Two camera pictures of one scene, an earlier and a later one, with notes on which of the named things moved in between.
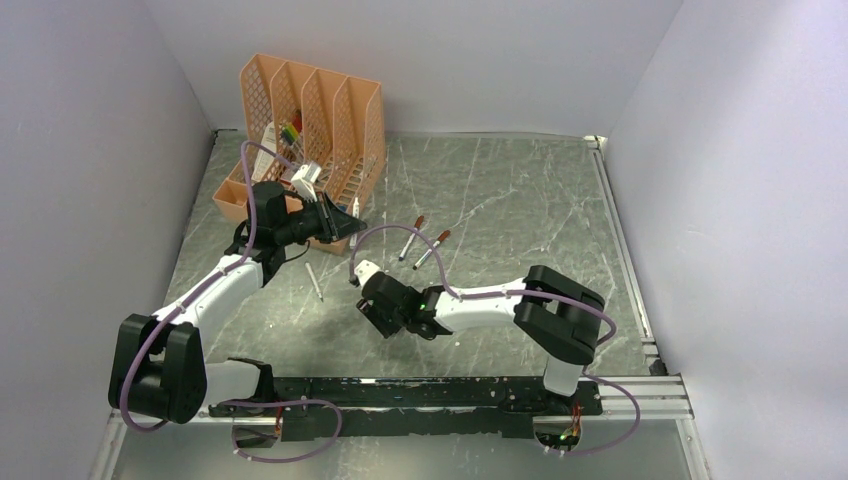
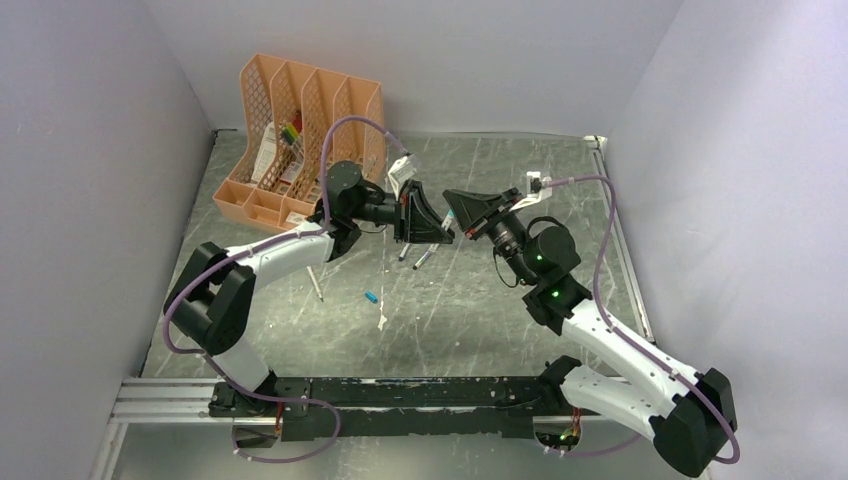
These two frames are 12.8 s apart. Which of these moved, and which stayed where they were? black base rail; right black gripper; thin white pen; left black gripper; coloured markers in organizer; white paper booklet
Moved: right black gripper; left black gripper
Stayed: coloured markers in organizer; white paper booklet; thin white pen; black base rail
